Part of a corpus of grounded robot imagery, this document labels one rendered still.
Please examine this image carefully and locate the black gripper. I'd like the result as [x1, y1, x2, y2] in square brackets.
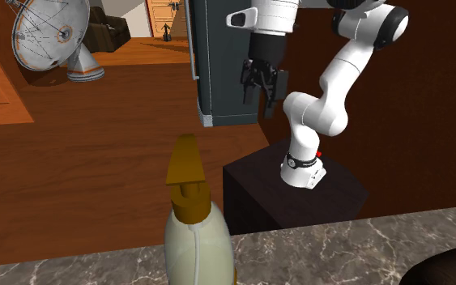
[240, 32, 290, 120]

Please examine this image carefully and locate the dark grey refrigerator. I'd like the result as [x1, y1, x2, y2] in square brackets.
[183, 0, 261, 129]

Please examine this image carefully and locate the dark robot stand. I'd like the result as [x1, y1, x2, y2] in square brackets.
[222, 137, 371, 236]

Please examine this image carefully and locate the light wooden panelled door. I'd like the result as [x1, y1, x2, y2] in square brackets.
[144, 0, 191, 40]

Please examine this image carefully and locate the dark brown armchair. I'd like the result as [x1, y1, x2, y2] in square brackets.
[83, 6, 132, 54]

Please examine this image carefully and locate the pale green spray bottle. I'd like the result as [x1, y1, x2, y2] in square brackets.
[163, 133, 239, 285]

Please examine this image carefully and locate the grey satellite dish model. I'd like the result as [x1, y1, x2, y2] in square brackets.
[5, 0, 106, 83]

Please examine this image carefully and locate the dark brown curved object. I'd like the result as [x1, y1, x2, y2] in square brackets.
[398, 240, 456, 285]

